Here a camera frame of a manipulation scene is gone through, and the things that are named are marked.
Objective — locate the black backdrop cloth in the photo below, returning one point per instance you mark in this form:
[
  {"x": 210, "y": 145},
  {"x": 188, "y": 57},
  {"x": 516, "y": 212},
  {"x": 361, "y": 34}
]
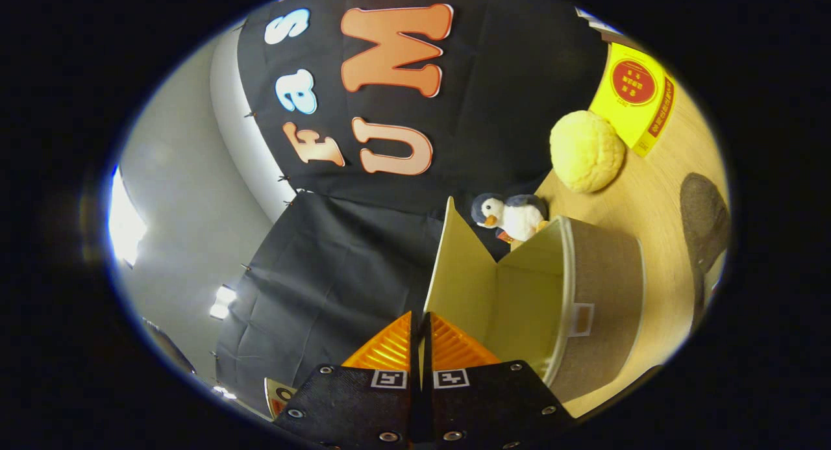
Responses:
[{"x": 363, "y": 255}]

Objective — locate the white illustrated book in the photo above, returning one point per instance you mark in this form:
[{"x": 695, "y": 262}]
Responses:
[{"x": 587, "y": 18}]

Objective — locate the ceiling light panel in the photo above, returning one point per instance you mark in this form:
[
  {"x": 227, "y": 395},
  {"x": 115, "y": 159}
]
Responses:
[
  {"x": 224, "y": 391},
  {"x": 222, "y": 302},
  {"x": 126, "y": 219}
]

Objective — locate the penguin plush toy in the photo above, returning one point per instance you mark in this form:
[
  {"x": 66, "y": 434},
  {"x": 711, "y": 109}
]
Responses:
[{"x": 516, "y": 219}]

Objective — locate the yellow bun plush toy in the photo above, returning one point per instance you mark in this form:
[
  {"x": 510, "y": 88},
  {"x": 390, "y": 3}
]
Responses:
[{"x": 587, "y": 151}]

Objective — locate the white orange card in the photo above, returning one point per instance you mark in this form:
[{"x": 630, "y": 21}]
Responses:
[{"x": 279, "y": 396}]

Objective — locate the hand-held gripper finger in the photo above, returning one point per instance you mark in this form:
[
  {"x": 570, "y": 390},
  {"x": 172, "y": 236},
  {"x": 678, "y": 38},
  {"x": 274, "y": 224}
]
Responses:
[
  {"x": 428, "y": 356},
  {"x": 415, "y": 372}
]

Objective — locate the yellow book with red circle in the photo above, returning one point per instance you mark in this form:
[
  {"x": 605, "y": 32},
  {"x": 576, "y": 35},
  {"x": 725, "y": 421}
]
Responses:
[{"x": 633, "y": 109}]

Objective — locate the brown beige fabric storage box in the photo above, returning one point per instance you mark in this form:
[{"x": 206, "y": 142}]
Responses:
[{"x": 604, "y": 294}]

